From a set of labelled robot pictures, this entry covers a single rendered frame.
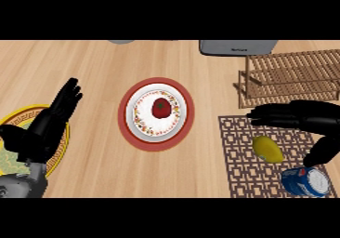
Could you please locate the red tomato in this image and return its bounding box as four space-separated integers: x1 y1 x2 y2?
149 98 172 119

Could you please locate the grey appliance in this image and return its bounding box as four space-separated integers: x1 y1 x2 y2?
197 40 279 57

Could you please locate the yellow lemon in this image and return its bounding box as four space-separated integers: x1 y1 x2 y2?
250 135 285 165

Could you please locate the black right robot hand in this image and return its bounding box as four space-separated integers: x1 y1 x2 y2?
245 99 340 168

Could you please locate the red round placemat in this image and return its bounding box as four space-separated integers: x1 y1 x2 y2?
116 76 195 152

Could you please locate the blue can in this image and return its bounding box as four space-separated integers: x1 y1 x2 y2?
279 165 332 198

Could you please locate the yellow patterned round plate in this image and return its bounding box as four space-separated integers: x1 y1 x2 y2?
0 104 70 180

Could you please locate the grey rounded object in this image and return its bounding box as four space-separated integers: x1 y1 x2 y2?
107 40 136 46

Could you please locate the brown patterned placemat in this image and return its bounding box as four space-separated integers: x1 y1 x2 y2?
216 114 338 199

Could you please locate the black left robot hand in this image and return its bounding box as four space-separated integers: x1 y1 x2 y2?
0 77 85 165

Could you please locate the white floral plate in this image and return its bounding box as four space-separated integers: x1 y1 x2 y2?
124 83 188 143

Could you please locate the wooden tiered shelf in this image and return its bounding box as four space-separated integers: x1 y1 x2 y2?
232 47 340 110

